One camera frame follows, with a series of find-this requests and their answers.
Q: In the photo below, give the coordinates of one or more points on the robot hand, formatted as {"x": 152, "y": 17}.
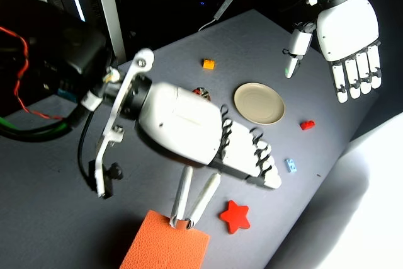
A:
{"x": 182, "y": 124}
{"x": 346, "y": 26}

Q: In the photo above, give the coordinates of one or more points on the brown chocolate cupcake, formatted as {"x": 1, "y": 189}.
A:
{"x": 201, "y": 92}

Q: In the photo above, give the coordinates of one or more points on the beige round plate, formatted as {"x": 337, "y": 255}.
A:
{"x": 258, "y": 103}

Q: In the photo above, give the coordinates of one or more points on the orange toy brick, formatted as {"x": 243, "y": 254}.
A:
{"x": 209, "y": 64}

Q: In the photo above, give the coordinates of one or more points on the red toy brick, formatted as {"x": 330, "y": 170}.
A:
{"x": 307, "y": 125}

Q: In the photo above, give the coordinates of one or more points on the red star block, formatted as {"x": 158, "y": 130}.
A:
{"x": 235, "y": 217}

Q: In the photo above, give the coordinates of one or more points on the light blue toy brick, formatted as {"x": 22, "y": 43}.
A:
{"x": 291, "y": 165}

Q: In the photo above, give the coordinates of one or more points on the orange textured box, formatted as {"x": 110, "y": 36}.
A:
{"x": 163, "y": 247}

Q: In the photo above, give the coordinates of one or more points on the grey table cloth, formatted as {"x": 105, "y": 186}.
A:
{"x": 47, "y": 187}

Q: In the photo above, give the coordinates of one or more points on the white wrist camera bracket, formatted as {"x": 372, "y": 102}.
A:
{"x": 126, "y": 86}

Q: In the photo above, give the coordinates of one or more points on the white frame post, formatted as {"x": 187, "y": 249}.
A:
{"x": 107, "y": 14}

